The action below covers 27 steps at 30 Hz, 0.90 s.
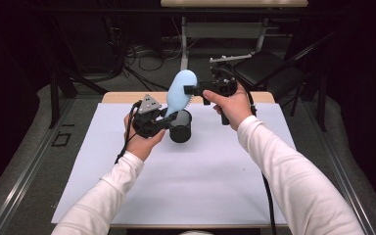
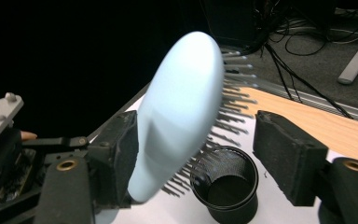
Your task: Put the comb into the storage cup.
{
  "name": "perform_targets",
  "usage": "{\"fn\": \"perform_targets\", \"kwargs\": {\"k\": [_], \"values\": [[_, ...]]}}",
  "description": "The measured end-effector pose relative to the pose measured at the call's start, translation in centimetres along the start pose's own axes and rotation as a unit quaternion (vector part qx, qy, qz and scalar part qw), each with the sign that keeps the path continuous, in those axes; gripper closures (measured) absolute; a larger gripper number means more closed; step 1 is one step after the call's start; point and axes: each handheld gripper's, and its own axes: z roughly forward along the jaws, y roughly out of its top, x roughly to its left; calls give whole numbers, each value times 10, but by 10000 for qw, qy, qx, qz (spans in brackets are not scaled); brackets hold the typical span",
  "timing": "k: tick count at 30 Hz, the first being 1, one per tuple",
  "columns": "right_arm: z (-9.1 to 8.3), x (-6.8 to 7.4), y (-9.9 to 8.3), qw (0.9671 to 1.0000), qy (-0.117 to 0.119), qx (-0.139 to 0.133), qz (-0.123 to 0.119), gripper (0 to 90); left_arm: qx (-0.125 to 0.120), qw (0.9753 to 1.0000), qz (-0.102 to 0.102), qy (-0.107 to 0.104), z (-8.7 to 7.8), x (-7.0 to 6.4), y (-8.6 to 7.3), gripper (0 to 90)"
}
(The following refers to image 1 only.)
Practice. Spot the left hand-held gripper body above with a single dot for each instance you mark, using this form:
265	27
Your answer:
148	105

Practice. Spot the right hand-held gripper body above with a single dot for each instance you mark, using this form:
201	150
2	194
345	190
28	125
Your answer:
223	86

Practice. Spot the light blue hairbrush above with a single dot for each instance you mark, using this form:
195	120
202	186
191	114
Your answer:
179	88

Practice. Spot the black mesh cup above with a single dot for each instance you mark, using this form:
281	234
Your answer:
180	132

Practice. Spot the person's right hand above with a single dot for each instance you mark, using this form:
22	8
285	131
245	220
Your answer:
236	107

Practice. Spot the person's left hand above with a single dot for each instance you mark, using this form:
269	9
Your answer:
138	147

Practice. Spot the black folding chair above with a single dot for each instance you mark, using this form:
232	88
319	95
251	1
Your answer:
264	68

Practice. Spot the white-framed desk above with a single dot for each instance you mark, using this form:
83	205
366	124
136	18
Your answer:
223	30

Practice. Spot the white table sheet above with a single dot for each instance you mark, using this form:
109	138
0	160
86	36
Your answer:
192	179

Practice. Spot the black metal stand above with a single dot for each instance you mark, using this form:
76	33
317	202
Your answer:
321	107
54	104

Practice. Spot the person's torso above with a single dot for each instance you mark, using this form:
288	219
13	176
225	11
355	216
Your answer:
196	233

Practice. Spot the metal floor rail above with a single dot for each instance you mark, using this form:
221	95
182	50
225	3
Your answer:
29	169
339	171

